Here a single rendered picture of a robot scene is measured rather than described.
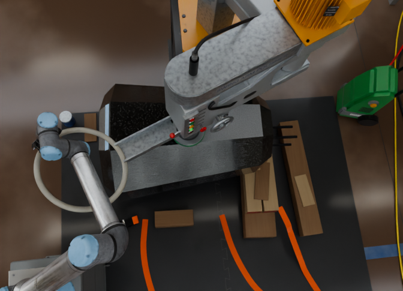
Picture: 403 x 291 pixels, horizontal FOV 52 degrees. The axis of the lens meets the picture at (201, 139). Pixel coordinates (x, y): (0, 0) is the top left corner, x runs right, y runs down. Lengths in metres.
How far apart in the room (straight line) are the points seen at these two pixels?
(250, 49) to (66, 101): 2.17
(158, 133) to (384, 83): 1.86
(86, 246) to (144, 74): 2.34
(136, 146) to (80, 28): 1.91
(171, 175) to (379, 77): 1.79
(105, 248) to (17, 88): 2.47
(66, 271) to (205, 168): 1.30
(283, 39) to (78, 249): 1.28
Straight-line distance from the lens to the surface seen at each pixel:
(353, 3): 1.87
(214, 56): 1.90
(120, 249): 1.73
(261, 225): 3.29
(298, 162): 3.47
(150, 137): 2.39
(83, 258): 1.66
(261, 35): 1.99
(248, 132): 2.71
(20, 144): 3.73
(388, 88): 3.44
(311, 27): 2.01
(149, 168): 2.72
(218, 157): 2.73
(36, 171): 2.24
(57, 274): 1.84
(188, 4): 3.15
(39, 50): 4.02
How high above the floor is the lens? 3.36
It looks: 73 degrees down
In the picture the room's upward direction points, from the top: 12 degrees clockwise
